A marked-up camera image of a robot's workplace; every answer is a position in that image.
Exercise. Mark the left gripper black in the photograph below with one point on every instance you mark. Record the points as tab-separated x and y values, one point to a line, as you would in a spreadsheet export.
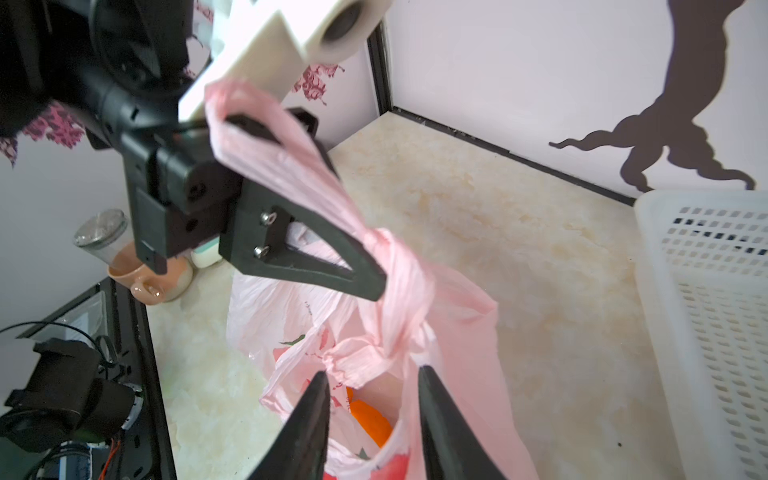
181	197

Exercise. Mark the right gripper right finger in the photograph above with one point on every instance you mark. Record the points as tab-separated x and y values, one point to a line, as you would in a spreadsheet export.
451	451

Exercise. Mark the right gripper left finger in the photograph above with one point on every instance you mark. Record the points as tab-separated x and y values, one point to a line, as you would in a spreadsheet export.
300	449

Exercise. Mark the pink printed plastic bag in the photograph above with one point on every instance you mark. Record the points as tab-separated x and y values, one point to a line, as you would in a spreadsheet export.
428	315

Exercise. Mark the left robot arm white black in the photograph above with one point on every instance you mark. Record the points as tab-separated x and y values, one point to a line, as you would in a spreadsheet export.
115	66

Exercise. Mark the mint green cutting board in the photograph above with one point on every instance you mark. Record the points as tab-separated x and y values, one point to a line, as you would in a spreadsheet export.
206	255

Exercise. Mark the pink cup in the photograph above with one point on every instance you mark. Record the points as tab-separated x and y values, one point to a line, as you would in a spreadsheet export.
145	285

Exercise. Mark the clear glass jar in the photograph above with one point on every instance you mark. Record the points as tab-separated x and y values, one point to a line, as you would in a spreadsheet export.
107	236

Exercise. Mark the white perforated plastic basket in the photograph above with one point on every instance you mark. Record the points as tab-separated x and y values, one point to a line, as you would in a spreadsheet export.
701	275

